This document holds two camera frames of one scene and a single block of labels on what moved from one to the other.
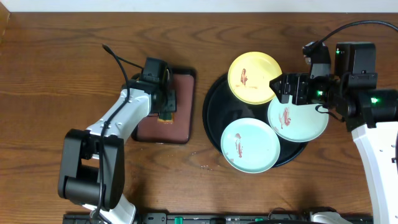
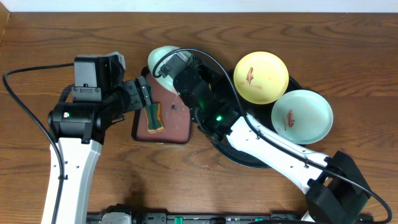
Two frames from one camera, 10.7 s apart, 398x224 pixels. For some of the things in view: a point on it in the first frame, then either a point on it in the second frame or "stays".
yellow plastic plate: x=249 y=78 stays
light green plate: x=250 y=145 → x=155 y=54
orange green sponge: x=165 y=117 → x=153 y=112
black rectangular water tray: x=149 y=129 stays
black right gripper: x=301 y=80 → x=213 y=77
